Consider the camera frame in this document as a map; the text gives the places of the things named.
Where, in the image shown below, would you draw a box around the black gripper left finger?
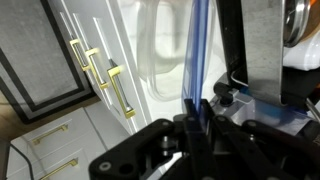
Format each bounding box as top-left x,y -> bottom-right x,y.
88,98 -> 215,180

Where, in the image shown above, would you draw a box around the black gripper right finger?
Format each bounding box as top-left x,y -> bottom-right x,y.
200,98 -> 320,180

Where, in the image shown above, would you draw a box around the clear plastic bowl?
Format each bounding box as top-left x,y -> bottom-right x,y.
135,0 -> 222,103

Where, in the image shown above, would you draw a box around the steel pot lid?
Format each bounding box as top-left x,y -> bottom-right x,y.
282,0 -> 313,48

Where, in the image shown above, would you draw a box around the white drawer unit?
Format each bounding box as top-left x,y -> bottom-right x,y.
6,101 -> 134,180

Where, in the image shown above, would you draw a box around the white cup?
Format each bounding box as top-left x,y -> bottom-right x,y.
282,31 -> 320,72

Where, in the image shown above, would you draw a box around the white kitchen cabinet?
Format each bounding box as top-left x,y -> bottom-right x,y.
49,0 -> 158,134

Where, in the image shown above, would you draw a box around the grey rug black border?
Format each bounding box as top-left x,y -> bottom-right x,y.
0,0 -> 98,125

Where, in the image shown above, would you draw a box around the gold drawer handle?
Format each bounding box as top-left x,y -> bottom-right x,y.
84,46 -> 111,91
31,123 -> 70,146
67,37 -> 93,73
106,65 -> 137,120
38,157 -> 80,180

